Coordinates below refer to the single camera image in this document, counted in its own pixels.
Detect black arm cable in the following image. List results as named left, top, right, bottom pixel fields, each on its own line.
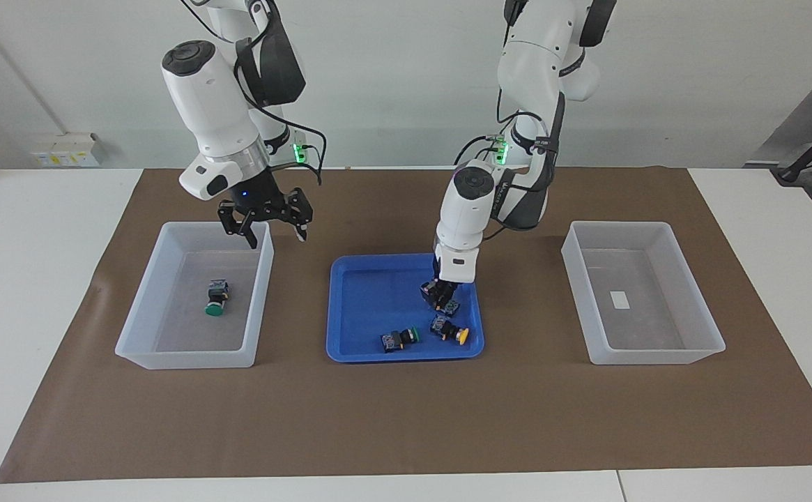
left=183, top=0, right=328, bottom=188
left=454, top=91, right=518, bottom=167

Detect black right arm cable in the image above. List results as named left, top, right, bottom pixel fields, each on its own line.
left=183, top=0, right=328, bottom=188

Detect translucent white plastic box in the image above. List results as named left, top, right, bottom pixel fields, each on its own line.
left=560, top=221, right=727, bottom=366
left=114, top=221, right=275, bottom=370

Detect white wall socket box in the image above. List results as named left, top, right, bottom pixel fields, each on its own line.
left=31, top=134, right=100, bottom=168

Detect blue plastic tray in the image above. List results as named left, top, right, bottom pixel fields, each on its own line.
left=325, top=253, right=485, bottom=363

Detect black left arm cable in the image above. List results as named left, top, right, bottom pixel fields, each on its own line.
left=454, top=91, right=518, bottom=167

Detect green push button switch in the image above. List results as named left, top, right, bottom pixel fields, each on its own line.
left=380, top=326, right=420, bottom=353
left=205, top=277, right=232, bottom=318

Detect brown paper table mat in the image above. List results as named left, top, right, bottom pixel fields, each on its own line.
left=0, top=166, right=812, bottom=484

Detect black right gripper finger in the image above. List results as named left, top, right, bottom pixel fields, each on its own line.
left=219, top=201, right=259, bottom=250
left=284, top=188, right=314, bottom=242

